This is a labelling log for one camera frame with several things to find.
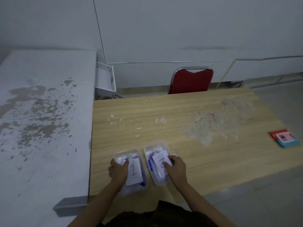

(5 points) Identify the person's left hand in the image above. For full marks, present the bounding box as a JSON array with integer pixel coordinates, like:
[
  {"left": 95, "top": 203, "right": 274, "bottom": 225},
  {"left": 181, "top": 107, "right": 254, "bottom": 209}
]
[{"left": 108, "top": 158, "right": 130, "bottom": 188}]

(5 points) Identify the person's right hand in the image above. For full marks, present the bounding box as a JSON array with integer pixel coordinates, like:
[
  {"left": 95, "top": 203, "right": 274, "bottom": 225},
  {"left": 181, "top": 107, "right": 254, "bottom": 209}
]
[{"left": 163, "top": 155, "right": 187, "bottom": 187}]

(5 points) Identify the white paper label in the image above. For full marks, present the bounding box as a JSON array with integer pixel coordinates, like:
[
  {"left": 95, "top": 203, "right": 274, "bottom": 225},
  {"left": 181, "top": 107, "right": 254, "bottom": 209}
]
[
  {"left": 152, "top": 151, "right": 172, "bottom": 180},
  {"left": 125, "top": 158, "right": 143, "bottom": 186}
]

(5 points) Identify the clear plastic container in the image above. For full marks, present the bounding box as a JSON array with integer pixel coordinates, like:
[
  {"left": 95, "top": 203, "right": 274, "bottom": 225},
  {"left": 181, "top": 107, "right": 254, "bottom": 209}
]
[
  {"left": 114, "top": 149, "right": 149, "bottom": 196},
  {"left": 143, "top": 141, "right": 177, "bottom": 186}
]

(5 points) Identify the person's right forearm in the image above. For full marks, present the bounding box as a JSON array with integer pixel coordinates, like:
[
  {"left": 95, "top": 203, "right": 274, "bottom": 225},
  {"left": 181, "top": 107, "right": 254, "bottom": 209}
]
[{"left": 174, "top": 181, "right": 235, "bottom": 227}]

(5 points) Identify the person's left forearm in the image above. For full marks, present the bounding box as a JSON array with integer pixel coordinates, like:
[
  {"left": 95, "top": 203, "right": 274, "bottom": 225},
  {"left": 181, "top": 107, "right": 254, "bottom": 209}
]
[{"left": 67, "top": 181, "right": 125, "bottom": 227}]

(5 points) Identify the person's dark clothing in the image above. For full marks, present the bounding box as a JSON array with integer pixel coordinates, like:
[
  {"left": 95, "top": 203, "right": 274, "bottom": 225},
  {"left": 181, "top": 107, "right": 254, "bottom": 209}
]
[{"left": 97, "top": 200, "right": 219, "bottom": 227}]

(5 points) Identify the red padded chair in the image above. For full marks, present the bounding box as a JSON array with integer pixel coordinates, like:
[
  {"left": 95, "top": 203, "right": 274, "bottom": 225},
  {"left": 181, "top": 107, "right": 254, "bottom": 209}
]
[{"left": 168, "top": 67, "right": 214, "bottom": 95}]

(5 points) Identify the thin wooden stick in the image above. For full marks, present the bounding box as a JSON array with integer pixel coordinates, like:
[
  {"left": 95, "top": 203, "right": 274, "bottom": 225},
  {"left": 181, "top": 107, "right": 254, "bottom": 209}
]
[{"left": 216, "top": 59, "right": 236, "bottom": 88}]

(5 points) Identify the red and teal card box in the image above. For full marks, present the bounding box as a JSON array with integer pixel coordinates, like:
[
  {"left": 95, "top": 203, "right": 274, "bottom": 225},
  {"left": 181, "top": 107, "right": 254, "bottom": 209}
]
[{"left": 268, "top": 129, "right": 302, "bottom": 148}]

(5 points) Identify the white metal shelf frame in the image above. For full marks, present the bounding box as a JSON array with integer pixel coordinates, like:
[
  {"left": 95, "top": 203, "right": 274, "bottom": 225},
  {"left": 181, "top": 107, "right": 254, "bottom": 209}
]
[{"left": 95, "top": 61, "right": 124, "bottom": 100}]

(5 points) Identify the thin black wall cable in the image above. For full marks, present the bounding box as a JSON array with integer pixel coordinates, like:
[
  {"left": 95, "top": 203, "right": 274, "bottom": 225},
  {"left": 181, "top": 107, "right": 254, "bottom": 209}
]
[{"left": 93, "top": 0, "right": 107, "bottom": 65}]

